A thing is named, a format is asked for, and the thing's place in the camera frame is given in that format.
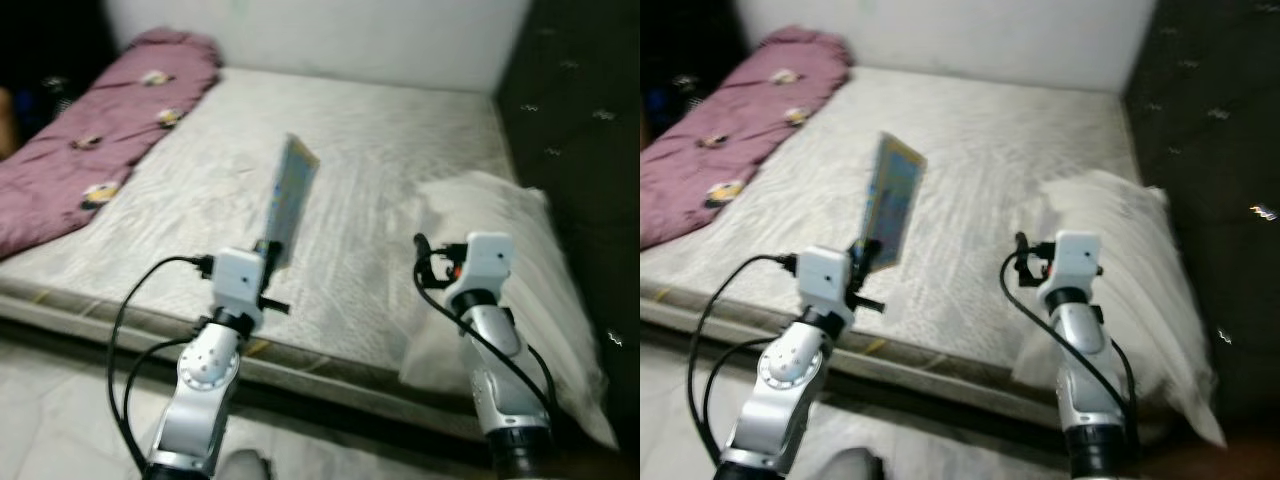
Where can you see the colourful picture book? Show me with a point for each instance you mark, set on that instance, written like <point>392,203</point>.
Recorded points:
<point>895,200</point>
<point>293,195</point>

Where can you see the white pillow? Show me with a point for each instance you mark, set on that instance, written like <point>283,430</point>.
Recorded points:
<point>530,300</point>
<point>1150,300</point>

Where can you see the white patterned mattress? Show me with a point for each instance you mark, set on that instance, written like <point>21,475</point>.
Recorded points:
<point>380,170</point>
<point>1000,170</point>

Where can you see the grey quilted bed base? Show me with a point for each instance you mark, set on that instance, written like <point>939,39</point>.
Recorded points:
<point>930,375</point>
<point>330,375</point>

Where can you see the dark tufted headboard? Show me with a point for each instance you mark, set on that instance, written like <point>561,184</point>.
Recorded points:
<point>570,150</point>
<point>1210,150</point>

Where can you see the purple duck print blanket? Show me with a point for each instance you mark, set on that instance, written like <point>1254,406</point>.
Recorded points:
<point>730,150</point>
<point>90,160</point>

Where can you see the grey left robot leg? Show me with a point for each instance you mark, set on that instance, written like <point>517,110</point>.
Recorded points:
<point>243,467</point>
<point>845,466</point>

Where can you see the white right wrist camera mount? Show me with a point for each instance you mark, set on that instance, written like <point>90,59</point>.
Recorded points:
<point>1072,265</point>
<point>485,265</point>

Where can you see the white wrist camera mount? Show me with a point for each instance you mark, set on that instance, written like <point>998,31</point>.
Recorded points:
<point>823,283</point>
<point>485,265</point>
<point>237,283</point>
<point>1072,265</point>

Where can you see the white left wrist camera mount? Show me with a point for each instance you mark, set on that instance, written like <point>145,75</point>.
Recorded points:
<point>237,283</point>
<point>823,283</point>

